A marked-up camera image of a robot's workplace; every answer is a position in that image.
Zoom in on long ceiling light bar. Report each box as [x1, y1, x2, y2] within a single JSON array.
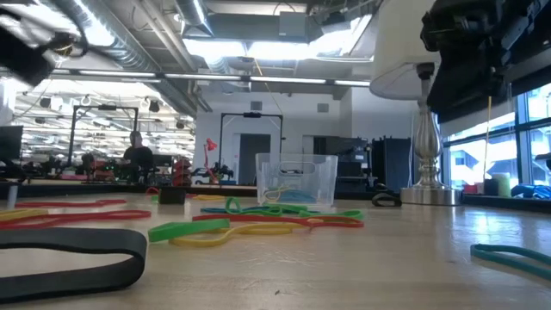
[[0, 66, 372, 87]]

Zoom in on small black bench robot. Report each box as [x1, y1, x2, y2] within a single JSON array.
[[191, 162, 237, 186]]

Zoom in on red stacked object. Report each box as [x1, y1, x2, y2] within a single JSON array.
[[171, 158, 194, 188]]

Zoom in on blue cloth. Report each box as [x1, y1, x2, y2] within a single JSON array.
[[511, 183, 551, 201]]

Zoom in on grey door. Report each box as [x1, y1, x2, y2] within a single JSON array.
[[238, 133, 272, 186]]

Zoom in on black monitor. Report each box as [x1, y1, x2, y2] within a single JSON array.
[[0, 125, 24, 161]]

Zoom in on white shade silver table lamp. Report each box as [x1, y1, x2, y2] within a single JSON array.
[[368, 0, 464, 207]]

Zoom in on black ceiling dome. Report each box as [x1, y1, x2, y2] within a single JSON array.
[[50, 32, 90, 59]]

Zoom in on small black block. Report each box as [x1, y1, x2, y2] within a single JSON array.
[[158, 187, 188, 206]]

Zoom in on green cup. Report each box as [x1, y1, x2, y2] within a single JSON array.
[[492, 172, 512, 198]]

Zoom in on red desk lamp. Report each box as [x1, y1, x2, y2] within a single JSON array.
[[202, 137, 221, 185]]

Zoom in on clear plastic bin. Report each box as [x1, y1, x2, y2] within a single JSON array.
[[255, 152, 339, 207]]

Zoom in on large dark-framed window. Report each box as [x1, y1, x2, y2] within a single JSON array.
[[438, 81, 551, 195]]

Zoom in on person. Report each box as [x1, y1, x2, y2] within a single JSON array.
[[121, 130, 156, 184]]

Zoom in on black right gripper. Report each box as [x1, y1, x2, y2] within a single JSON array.
[[419, 0, 513, 114]]

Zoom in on wide black rubber band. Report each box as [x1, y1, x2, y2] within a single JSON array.
[[371, 192, 404, 208], [0, 226, 148, 305]]

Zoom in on red rubber band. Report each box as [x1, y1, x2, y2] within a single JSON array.
[[191, 213, 365, 229], [144, 186, 199, 199], [0, 209, 152, 230], [14, 197, 129, 209]]

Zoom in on black partition panels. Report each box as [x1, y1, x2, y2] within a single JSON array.
[[370, 136, 415, 195]]

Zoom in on wide green rubber band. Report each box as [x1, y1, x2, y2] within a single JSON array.
[[147, 218, 231, 243]]

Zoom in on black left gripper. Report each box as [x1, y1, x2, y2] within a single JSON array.
[[0, 23, 59, 87]]

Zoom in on background workbench with equipment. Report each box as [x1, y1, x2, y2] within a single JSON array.
[[0, 152, 173, 187]]

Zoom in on dark equipment shelf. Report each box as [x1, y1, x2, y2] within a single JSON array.
[[313, 136, 373, 194]]

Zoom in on teal rubber band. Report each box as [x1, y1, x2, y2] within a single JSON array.
[[279, 189, 319, 204], [468, 243, 551, 282], [200, 206, 276, 216]]

